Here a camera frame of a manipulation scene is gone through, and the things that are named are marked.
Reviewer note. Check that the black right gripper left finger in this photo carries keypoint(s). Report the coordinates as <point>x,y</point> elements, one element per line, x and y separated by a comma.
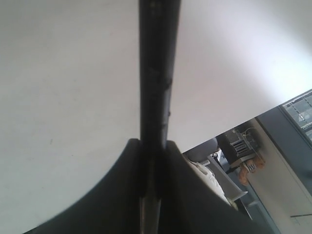
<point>111,207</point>

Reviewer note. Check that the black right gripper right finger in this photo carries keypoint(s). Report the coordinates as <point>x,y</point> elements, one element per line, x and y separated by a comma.
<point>188,206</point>

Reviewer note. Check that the black paintbrush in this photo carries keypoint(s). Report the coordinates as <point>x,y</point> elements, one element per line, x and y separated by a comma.
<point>158,28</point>

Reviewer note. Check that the person in white shirt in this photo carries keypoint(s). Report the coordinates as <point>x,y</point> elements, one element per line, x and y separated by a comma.
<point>209,179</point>

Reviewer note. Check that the grey machine on shelf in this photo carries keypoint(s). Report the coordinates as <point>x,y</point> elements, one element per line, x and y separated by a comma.
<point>243,145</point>

